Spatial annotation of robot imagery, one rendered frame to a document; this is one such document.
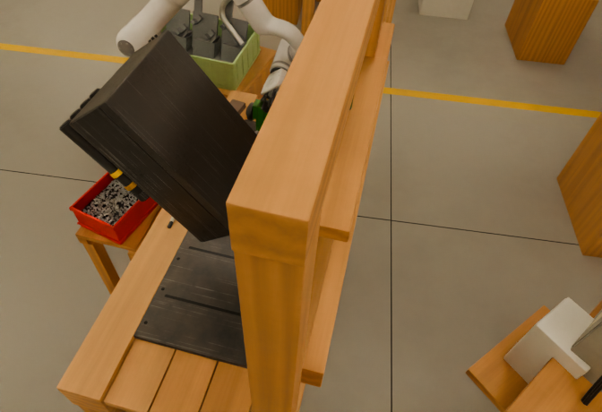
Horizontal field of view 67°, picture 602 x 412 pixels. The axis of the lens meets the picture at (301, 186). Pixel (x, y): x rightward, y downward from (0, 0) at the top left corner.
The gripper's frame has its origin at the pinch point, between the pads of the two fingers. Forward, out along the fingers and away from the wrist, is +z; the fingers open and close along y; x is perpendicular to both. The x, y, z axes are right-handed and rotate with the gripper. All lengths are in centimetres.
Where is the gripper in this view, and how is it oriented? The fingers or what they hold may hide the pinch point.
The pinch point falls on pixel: (269, 105)
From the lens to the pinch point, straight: 173.8
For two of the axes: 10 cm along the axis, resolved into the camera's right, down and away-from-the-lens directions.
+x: 7.0, 4.7, 5.4
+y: 6.7, -1.8, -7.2
